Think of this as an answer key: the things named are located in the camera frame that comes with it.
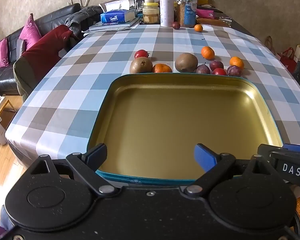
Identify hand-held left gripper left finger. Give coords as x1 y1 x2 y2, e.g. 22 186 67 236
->
30 143 118 197

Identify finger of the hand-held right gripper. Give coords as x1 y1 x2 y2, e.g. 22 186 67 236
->
257 144 285 163
282 144 300 153

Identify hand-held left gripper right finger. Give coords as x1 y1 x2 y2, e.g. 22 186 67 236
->
184 143 278 197

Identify gold tin tray blue rim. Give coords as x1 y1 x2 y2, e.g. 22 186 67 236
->
87 72 283 186

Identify checkered tablecloth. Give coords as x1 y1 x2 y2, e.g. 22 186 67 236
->
5 23 300 198

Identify red shopping bag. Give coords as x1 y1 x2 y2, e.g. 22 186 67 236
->
277 47 297 73

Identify brown kiwi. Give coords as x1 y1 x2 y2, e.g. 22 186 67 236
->
175 52 198 73
129 57 153 74

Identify wooden coffee table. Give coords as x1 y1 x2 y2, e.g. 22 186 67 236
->
0 96 23 128

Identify olive chair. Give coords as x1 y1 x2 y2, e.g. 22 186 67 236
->
13 55 63 103

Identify dark red cloth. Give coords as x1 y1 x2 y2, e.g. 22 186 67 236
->
21 25 78 60

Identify white papers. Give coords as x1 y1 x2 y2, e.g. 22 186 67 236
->
82 26 130 37

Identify stack of books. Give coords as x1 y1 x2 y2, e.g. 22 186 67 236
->
89 17 140 32

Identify pink cushion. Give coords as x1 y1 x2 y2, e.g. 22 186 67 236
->
19 14 42 50
0 37 10 70

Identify blue tissue pack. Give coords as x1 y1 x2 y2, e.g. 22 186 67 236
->
100 9 136 23

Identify grey jacket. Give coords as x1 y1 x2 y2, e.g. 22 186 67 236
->
65 6 104 39

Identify black leather sofa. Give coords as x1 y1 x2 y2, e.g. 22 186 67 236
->
0 3 82 96

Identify pink pouch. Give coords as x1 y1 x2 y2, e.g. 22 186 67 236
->
196 9 215 19

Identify glass jar blue label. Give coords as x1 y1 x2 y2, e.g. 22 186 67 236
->
176 0 198 28

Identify white tissue box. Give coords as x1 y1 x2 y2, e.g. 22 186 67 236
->
99 0 135 12

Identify glass jar yellow lid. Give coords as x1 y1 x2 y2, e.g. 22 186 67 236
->
142 2 160 24

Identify purple and white thermos bottle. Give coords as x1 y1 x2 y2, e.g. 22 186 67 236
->
158 0 175 27

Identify wooden posts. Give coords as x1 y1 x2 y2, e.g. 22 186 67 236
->
67 0 90 7

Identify brown bag handle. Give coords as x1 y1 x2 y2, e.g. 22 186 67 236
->
265 36 276 53

